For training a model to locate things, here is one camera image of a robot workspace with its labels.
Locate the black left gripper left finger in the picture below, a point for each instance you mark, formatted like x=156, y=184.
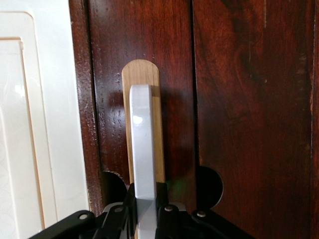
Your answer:
x=129, y=211

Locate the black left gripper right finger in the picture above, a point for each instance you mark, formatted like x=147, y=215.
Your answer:
x=174, y=221

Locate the dark wood drawer cabinet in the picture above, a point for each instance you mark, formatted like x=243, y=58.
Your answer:
x=82, y=99

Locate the white plastic board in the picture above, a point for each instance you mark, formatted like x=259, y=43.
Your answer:
x=30, y=124

